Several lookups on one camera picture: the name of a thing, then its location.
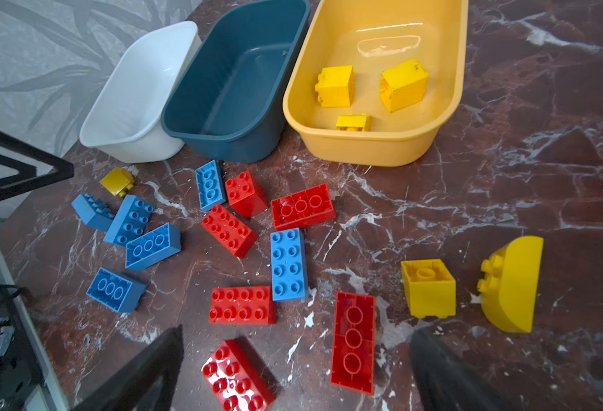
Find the blue lego brick left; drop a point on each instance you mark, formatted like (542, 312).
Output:
(93, 212)

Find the yellow lego small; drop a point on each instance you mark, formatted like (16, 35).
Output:
(351, 122)

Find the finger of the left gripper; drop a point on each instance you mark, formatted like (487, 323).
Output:
(24, 168)

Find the red lego brick bottom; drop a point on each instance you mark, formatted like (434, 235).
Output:
(234, 381)

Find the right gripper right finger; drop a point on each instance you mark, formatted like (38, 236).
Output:
(446, 382)

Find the blue lego brick centre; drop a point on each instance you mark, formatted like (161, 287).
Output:
(289, 269)

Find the yellow lego square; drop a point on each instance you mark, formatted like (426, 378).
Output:
(403, 85)

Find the small red lego brick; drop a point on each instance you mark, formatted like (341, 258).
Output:
(245, 195)

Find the blue lego brick upper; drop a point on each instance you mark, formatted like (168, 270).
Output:
(210, 186)

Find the teal plastic bin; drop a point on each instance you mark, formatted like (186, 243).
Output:
(229, 103)

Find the white plastic bin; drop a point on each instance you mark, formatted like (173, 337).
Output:
(124, 121)

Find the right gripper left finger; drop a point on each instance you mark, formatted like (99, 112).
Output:
(147, 382)

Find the blue lego brick diagonal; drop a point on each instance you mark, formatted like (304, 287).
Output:
(153, 247)

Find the red lego brick top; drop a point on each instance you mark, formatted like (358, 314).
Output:
(303, 209)

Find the yellow plastic bin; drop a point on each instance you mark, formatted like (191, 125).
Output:
(374, 36)

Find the blue lego brick bottom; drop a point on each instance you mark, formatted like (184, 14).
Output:
(116, 291)

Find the yellow curved lego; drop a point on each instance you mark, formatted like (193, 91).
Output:
(509, 287)

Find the blue lego brick upright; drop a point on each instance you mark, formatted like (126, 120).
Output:
(130, 222)

